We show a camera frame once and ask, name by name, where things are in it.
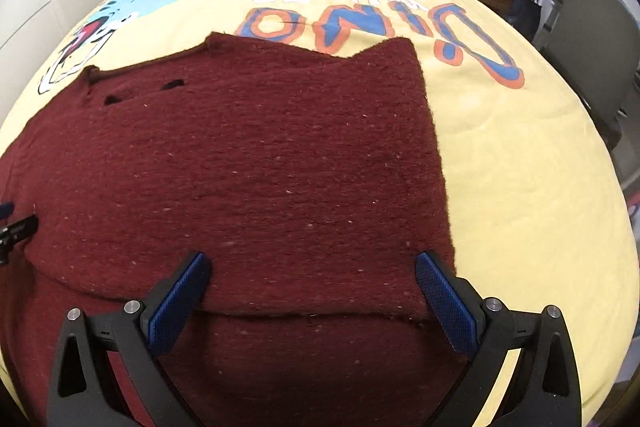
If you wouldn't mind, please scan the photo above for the black paper bag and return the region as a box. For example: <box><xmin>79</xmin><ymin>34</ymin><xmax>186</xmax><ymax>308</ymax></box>
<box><xmin>507</xmin><ymin>0</ymin><xmax>546</xmax><ymax>38</ymax></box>

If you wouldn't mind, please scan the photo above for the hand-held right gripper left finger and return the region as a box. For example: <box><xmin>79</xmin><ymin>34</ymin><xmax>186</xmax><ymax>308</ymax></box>
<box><xmin>46</xmin><ymin>251</ymin><xmax>213</xmax><ymax>427</ymax></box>

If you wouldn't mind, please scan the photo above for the yellow printed blanket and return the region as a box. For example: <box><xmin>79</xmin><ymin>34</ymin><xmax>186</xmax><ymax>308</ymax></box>
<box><xmin>0</xmin><ymin>0</ymin><xmax>637</xmax><ymax>427</ymax></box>

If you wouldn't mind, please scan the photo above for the grey chair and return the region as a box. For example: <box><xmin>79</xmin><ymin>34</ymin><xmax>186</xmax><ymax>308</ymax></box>
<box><xmin>537</xmin><ymin>0</ymin><xmax>640</xmax><ymax>152</ymax></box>

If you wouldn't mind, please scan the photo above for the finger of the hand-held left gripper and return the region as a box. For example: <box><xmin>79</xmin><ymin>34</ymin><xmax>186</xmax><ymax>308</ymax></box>
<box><xmin>0</xmin><ymin>203</ymin><xmax>40</xmax><ymax>265</ymax></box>

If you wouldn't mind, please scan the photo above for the dark red knitted sweater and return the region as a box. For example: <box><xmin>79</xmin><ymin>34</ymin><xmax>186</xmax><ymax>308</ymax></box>
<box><xmin>0</xmin><ymin>32</ymin><xmax>473</xmax><ymax>427</ymax></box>

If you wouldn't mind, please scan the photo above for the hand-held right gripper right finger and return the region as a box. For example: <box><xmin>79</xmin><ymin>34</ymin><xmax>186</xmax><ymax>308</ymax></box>
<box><xmin>414</xmin><ymin>251</ymin><xmax>585</xmax><ymax>427</ymax></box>

